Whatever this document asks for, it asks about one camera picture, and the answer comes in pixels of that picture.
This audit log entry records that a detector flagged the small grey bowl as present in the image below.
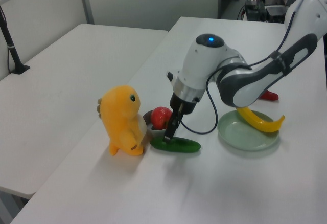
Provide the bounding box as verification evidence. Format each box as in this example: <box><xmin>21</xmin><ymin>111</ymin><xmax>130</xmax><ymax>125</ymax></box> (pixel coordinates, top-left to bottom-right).
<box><xmin>142</xmin><ymin>110</ymin><xmax>169</xmax><ymax>138</ymax></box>

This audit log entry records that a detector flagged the pale green plate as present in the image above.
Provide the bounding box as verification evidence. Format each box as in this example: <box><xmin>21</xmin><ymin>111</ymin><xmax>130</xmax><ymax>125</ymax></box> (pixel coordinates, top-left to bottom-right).
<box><xmin>217</xmin><ymin>109</ymin><xmax>281</xmax><ymax>151</ymax></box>

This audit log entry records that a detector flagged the grey metal tray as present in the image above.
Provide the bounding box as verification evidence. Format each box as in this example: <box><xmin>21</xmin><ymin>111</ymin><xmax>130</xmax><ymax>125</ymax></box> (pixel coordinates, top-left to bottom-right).
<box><xmin>265</xmin><ymin>4</ymin><xmax>286</xmax><ymax>24</ymax></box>

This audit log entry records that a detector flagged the grey partition post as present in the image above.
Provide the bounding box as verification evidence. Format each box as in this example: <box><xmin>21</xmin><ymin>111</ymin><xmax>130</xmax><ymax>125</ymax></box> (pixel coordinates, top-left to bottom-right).
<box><xmin>76</xmin><ymin>0</ymin><xmax>95</xmax><ymax>26</ymax></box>

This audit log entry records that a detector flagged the yellow banana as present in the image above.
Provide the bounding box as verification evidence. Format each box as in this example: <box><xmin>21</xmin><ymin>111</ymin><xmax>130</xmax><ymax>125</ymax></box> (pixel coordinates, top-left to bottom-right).
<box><xmin>236</xmin><ymin>106</ymin><xmax>286</xmax><ymax>133</ymax></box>

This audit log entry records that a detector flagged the black equipment box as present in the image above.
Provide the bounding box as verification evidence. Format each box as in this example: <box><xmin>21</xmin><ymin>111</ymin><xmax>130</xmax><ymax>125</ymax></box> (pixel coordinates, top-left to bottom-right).
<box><xmin>244</xmin><ymin>0</ymin><xmax>268</xmax><ymax>22</ymax></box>

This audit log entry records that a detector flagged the green cucumber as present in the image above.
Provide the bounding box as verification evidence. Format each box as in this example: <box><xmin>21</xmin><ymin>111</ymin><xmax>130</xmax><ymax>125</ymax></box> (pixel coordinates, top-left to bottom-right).
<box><xmin>150</xmin><ymin>136</ymin><xmax>202</xmax><ymax>154</ymax></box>

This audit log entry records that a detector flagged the red chili pepper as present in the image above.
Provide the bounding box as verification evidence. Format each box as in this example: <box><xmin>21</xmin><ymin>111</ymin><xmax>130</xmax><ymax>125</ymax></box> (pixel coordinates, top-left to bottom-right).
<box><xmin>259</xmin><ymin>88</ymin><xmax>279</xmax><ymax>101</ymax></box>

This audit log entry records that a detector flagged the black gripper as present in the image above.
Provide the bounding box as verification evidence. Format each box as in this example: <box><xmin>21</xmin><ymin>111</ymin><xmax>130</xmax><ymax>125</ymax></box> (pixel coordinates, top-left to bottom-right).
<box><xmin>163</xmin><ymin>93</ymin><xmax>200</xmax><ymax>143</ymax></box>

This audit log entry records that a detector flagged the orange plush toy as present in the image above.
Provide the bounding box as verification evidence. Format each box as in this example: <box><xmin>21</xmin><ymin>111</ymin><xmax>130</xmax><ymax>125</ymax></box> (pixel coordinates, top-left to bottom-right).
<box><xmin>96</xmin><ymin>85</ymin><xmax>149</xmax><ymax>157</ymax></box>

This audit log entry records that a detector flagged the red apple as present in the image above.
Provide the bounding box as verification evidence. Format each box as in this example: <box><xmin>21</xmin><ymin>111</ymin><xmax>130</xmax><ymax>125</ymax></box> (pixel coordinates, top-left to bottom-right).
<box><xmin>150</xmin><ymin>106</ymin><xmax>172</xmax><ymax>130</ymax></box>

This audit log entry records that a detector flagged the white side table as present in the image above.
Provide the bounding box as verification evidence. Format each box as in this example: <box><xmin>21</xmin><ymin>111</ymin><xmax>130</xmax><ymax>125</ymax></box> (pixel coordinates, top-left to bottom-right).
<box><xmin>0</xmin><ymin>24</ymin><xmax>169</xmax><ymax>200</ymax></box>

